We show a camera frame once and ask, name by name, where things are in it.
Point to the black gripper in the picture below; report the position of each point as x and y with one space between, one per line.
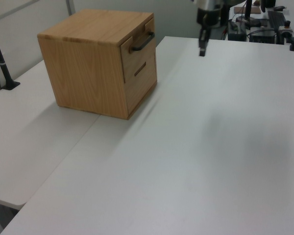
208 16

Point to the wooden two-drawer cabinet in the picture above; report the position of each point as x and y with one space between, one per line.
88 63

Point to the black box with green light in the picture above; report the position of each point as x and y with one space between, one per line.
237 31

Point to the black monitor stand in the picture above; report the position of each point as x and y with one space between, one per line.
250 18

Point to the brown board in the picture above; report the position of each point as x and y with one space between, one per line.
254 9

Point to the black equipment case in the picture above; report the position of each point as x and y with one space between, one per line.
265 36

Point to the black keyboard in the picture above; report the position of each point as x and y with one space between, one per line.
276 19

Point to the dark computer mouse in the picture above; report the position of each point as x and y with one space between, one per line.
279 8

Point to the emergency stop button box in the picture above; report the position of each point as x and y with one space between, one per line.
287 28

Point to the black pole with flat base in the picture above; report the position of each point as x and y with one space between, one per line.
1 63

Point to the grey partition post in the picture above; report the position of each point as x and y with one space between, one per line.
70 7

